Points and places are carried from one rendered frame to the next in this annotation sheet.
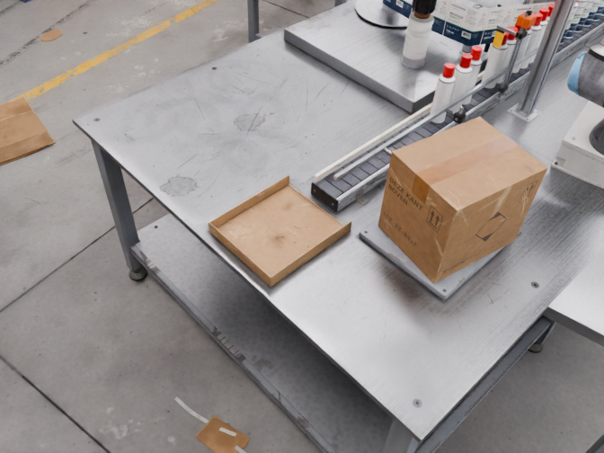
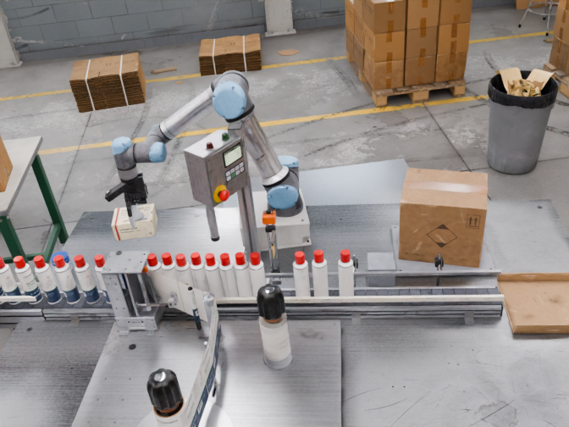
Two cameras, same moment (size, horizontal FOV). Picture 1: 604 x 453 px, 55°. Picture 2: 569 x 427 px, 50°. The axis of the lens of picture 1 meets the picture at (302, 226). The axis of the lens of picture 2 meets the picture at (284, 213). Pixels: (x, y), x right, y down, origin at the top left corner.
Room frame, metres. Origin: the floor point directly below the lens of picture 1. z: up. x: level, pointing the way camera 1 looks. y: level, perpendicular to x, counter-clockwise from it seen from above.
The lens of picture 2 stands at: (2.71, 0.72, 2.38)
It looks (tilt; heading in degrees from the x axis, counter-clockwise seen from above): 35 degrees down; 233
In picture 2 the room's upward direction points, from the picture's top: 6 degrees counter-clockwise
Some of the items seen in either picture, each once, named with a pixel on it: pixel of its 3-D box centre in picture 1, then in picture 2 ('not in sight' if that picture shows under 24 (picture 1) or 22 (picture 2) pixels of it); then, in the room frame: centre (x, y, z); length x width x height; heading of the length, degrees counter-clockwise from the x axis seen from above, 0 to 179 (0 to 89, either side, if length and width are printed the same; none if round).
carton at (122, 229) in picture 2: not in sight; (135, 222); (1.98, -1.26, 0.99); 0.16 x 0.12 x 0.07; 146
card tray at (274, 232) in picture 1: (279, 226); (549, 301); (1.11, 0.06, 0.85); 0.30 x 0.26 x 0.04; 136
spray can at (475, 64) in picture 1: (469, 75); (301, 276); (1.72, -0.53, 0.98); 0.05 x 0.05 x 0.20
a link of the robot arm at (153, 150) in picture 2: not in sight; (151, 150); (1.87, -1.19, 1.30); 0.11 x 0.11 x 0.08; 48
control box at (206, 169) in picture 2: not in sight; (218, 168); (1.84, -0.77, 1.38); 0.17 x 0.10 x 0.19; 11
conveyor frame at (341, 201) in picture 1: (484, 93); (264, 303); (1.82, -0.64, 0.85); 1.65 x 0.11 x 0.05; 136
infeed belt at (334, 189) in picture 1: (484, 92); (264, 302); (1.82, -0.64, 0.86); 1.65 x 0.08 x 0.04; 136
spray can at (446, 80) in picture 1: (442, 93); (345, 274); (1.61, -0.43, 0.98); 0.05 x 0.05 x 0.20
